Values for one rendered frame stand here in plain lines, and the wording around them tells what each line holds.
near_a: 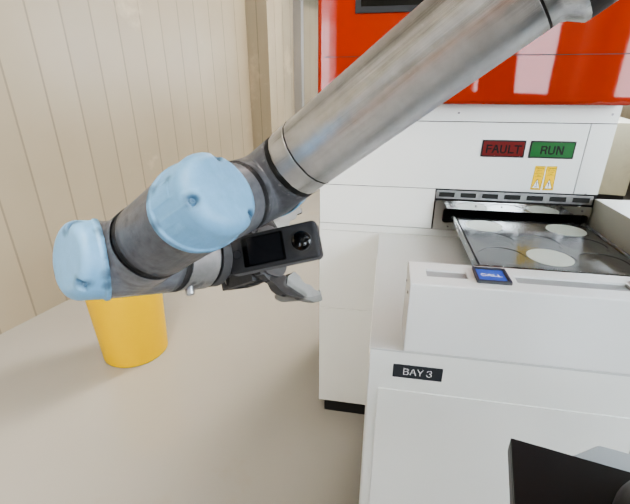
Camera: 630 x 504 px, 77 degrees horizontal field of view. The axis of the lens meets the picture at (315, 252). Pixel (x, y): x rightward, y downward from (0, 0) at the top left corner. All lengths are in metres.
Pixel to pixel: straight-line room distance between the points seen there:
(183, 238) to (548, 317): 0.61
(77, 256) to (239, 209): 0.15
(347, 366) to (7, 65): 2.25
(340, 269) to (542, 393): 0.77
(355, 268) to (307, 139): 1.02
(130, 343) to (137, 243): 1.76
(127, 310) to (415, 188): 1.38
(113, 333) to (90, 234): 1.70
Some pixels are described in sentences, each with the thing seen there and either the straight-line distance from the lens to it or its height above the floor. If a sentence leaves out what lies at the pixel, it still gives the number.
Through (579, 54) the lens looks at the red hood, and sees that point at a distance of 1.28.
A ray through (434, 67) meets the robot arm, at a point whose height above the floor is 1.28.
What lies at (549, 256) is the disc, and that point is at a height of 0.90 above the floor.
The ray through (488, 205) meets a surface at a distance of 1.31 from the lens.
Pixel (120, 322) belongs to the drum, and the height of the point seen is 0.27.
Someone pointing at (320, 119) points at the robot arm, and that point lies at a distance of 0.37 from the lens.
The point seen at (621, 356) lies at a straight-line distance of 0.85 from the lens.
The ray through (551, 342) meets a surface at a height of 0.87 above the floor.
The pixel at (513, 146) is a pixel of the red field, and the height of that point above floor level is 1.11.
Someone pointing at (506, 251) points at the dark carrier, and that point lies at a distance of 1.06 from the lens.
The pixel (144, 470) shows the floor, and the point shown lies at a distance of 1.72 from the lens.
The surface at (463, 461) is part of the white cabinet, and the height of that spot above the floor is 0.57.
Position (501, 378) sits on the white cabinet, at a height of 0.78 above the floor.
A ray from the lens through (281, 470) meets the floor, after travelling 1.62.
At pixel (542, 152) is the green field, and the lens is 1.32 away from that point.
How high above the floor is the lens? 1.27
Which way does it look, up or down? 23 degrees down
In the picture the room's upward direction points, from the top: straight up
